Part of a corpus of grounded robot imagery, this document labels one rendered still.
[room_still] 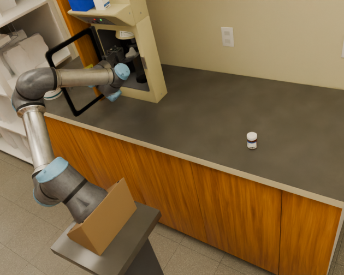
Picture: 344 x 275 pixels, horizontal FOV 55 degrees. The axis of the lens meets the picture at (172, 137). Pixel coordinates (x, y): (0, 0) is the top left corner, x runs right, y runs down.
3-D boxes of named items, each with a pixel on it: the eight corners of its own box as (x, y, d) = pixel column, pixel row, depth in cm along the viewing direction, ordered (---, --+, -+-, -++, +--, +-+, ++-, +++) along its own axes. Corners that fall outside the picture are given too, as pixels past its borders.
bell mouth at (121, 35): (128, 23, 187) (125, 14, 183) (153, 25, 178) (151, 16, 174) (108, 38, 177) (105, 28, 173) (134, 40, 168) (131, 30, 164)
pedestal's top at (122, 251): (116, 287, 115) (112, 282, 113) (53, 253, 131) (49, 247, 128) (161, 215, 134) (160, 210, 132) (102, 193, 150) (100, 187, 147)
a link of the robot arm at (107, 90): (118, 94, 158) (101, 77, 157) (110, 105, 166) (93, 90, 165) (128, 85, 163) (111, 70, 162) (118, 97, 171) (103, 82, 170)
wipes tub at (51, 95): (54, 88, 227) (45, 69, 217) (66, 90, 220) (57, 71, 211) (40, 98, 220) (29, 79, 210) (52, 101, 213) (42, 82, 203)
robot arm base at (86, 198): (89, 216, 110) (66, 196, 109) (73, 229, 121) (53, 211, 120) (113, 186, 121) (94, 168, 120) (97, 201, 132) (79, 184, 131)
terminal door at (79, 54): (113, 89, 200) (90, 26, 174) (75, 118, 184) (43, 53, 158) (112, 89, 201) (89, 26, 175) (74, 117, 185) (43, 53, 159)
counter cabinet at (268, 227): (117, 139, 323) (84, 57, 265) (347, 210, 219) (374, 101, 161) (69, 187, 285) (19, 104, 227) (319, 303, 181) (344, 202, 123)
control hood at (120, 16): (89, 21, 175) (82, 2, 168) (136, 24, 158) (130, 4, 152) (73, 30, 168) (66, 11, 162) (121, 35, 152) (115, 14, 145)
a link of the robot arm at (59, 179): (66, 196, 112) (36, 169, 110) (57, 207, 122) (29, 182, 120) (89, 173, 119) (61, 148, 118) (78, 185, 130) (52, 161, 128)
